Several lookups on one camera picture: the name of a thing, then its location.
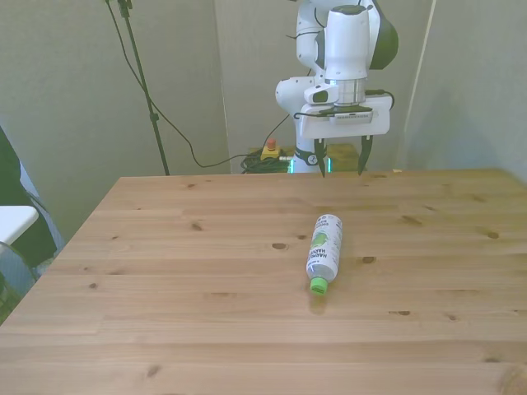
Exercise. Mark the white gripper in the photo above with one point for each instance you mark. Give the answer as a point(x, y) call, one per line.
point(376, 121)

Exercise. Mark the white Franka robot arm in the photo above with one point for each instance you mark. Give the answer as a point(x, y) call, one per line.
point(346, 45)

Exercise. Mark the clear green-capped water bottle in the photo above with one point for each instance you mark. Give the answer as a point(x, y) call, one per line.
point(325, 251)

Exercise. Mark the black tripod stand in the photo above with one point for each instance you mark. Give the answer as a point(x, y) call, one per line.
point(142, 78)

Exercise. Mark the yellow red emergency stop button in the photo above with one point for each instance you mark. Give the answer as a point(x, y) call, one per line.
point(270, 151)

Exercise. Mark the white chair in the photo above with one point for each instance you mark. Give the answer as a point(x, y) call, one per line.
point(12, 222)

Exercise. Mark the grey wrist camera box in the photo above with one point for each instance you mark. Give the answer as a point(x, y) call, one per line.
point(354, 117)

